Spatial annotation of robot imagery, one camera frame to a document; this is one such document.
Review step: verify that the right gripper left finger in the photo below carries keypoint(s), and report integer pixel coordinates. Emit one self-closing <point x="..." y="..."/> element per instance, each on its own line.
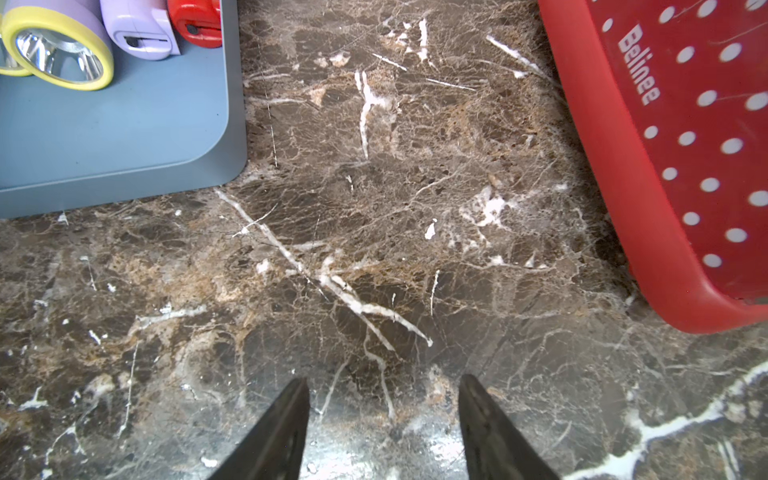
<point x="273" y="448"/>

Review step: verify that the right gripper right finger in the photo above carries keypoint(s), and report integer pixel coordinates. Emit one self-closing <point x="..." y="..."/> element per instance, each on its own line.
<point x="494" y="448"/>

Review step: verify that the red flashlight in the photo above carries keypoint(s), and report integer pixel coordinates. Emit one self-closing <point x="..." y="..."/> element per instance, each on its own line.
<point x="197" y="21"/>

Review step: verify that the purple flashlight yellow head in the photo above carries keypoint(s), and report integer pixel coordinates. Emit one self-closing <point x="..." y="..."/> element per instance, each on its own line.
<point x="141" y="28"/>
<point x="63" y="42"/>

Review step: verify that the light green flashlight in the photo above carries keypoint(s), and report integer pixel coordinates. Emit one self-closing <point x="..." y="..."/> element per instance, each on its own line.
<point x="9" y="66"/>

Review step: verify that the blue plastic storage box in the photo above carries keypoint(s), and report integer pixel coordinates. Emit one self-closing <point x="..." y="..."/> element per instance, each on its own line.
<point x="160" y="127"/>

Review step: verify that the red and silver toaster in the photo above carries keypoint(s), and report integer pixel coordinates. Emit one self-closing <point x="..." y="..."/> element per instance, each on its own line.
<point x="670" y="103"/>

